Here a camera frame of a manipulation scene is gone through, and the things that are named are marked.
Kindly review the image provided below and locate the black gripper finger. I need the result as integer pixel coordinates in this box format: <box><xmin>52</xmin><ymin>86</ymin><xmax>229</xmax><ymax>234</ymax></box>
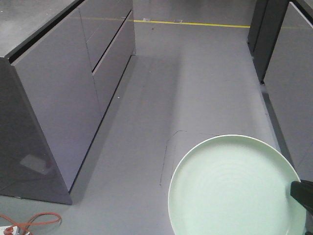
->
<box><xmin>290</xmin><ymin>180</ymin><xmax>313</xmax><ymax>215</ymax></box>

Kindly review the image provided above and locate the mint green ceramic plate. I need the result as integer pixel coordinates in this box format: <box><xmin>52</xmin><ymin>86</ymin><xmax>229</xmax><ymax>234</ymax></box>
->
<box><xmin>168</xmin><ymin>135</ymin><xmax>306</xmax><ymax>235</ymax></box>

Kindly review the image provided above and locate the grey cabinet right side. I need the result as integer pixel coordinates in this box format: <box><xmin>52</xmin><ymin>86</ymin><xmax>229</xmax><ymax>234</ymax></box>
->
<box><xmin>247</xmin><ymin>0</ymin><xmax>313</xmax><ymax>181</ymax></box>

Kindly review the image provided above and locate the yellow floor tape line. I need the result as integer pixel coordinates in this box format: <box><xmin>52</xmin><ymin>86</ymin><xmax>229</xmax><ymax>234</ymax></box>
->
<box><xmin>134</xmin><ymin>20</ymin><xmax>250</xmax><ymax>28</ymax></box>

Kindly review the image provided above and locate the grey kitchen island cabinet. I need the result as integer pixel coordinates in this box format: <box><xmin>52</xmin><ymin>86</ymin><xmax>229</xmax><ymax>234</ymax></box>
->
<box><xmin>0</xmin><ymin>0</ymin><xmax>135</xmax><ymax>205</ymax></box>

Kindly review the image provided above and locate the white power strip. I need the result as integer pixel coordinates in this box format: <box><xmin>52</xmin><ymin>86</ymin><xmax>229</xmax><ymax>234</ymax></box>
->
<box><xmin>0</xmin><ymin>224</ymin><xmax>32</xmax><ymax>235</ymax></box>

